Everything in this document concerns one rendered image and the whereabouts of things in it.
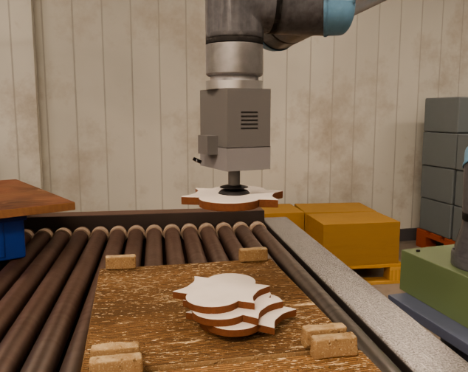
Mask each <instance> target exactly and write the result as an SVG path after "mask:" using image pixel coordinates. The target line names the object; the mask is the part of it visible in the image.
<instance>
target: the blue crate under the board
mask: <svg viewBox="0 0 468 372"><path fill-rule="evenodd" d="M26 219H27V216H18V217H12V218H0V261H7V260H12V259H16V258H23V257H25V256H26V247H25V234H24V220H26Z"/></svg>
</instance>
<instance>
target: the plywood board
mask: <svg viewBox="0 0 468 372"><path fill-rule="evenodd" d="M68 210H75V202H73V201H70V200H68V199H65V198H63V197H60V196H57V195H55V194H53V193H50V192H48V191H45V190H42V189H40V188H38V187H35V186H32V185H29V184H27V183H25V182H22V181H19V180H17V179H8V180H0V218H12V217H18V216H30V215H37V214H43V213H55V212H62V211H68Z"/></svg>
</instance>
